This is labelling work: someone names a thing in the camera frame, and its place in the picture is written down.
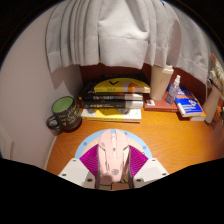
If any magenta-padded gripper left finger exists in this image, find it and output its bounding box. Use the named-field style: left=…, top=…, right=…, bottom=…
left=57, top=143, right=99, bottom=189

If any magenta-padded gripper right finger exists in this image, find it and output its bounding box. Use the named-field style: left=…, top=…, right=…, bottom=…
left=128, top=145, right=170, bottom=189

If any pink computer mouse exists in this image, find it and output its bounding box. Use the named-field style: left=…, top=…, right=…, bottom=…
left=95, top=129, right=131, bottom=191

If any round cartoon-print mouse pad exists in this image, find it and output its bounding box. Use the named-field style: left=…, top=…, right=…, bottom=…
left=74, top=128, right=153, bottom=159

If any dark mug with green inside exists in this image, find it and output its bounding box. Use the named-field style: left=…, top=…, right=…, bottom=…
left=45, top=95, right=83, bottom=133

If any red book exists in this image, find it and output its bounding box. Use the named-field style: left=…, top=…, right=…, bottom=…
left=143, top=91, right=179, bottom=113

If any white and yellow book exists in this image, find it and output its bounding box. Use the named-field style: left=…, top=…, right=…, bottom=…
left=80, top=107, right=142, bottom=123

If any tan book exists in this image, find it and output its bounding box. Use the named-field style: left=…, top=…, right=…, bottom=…
left=179, top=111, right=208, bottom=122

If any clear spray bottle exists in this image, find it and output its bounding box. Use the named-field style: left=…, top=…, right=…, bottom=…
left=164, top=74, right=182, bottom=106

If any white ceramic vase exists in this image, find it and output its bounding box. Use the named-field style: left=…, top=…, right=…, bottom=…
left=202, top=79, right=224, bottom=124

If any yellow and black book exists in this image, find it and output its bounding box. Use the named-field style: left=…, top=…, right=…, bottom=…
left=87, top=73, right=152, bottom=94

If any white curtain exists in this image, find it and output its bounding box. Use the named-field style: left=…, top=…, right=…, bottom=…
left=45, top=0, right=214, bottom=84

